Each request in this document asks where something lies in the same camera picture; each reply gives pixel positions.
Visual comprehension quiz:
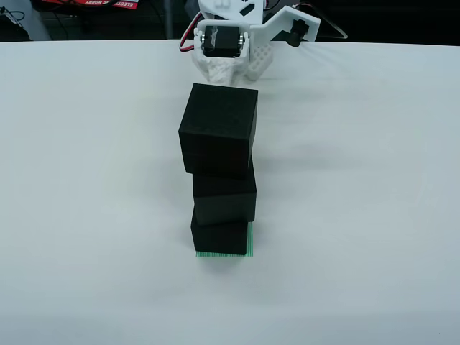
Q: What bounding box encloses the black cube block with seam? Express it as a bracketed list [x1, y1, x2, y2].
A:
[178, 82, 259, 181]

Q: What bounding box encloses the green square marker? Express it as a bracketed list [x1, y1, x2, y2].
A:
[195, 222, 255, 259]

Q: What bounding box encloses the red printed package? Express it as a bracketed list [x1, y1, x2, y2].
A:
[42, 0, 140, 11]

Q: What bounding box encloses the red white black servo wire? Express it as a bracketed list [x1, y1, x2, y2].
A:
[178, 10, 203, 54]

